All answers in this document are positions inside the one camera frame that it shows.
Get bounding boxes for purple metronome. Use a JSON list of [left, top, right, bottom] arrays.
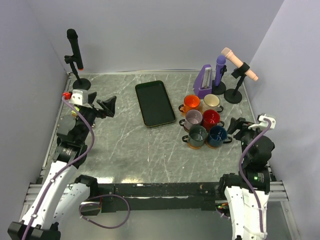
[[193, 64, 213, 99]]

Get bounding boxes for colourful toy block figure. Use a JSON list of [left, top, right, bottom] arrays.
[[71, 106, 80, 118]]

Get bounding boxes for purple microphone black stand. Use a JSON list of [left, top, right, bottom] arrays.
[[212, 65, 227, 95]]

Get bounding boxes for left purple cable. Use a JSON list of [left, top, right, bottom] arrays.
[[21, 96, 131, 240]]

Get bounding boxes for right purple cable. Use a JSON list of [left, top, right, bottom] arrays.
[[216, 117, 272, 240]]

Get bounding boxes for red mug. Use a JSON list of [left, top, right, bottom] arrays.
[[202, 109, 225, 132]]

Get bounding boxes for dark green mug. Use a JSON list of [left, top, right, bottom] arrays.
[[181, 125, 208, 147]]

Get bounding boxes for blue mug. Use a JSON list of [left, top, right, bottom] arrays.
[[205, 125, 233, 147]]

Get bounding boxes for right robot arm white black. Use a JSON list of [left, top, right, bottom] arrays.
[[218, 113, 276, 240]]

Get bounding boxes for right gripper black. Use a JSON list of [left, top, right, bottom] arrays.
[[226, 116, 265, 161]]

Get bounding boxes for purple cable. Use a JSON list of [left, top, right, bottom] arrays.
[[21, 96, 131, 240], [216, 117, 272, 240]]

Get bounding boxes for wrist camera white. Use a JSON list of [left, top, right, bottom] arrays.
[[248, 113, 276, 131], [62, 89, 89, 106]]

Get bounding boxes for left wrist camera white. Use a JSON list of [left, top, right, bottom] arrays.
[[62, 89, 89, 106]]

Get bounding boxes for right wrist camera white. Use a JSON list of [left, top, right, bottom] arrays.
[[248, 113, 276, 131]]

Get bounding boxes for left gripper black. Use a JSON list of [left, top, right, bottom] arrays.
[[76, 92, 116, 143]]

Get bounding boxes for left black microphone stand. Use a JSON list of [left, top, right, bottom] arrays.
[[64, 55, 91, 90]]

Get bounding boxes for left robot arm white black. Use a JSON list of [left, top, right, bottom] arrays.
[[7, 89, 117, 240]]

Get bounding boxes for lilac mug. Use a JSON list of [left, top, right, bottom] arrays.
[[179, 109, 203, 130]]

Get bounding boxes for orange mug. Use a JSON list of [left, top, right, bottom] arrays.
[[178, 94, 201, 116]]

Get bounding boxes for light wood coaster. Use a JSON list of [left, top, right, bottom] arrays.
[[187, 143, 202, 150], [206, 142, 219, 149]]

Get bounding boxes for cream mug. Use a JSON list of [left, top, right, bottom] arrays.
[[201, 94, 224, 113]]

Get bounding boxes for black serving tray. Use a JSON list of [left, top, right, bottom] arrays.
[[135, 80, 176, 128]]

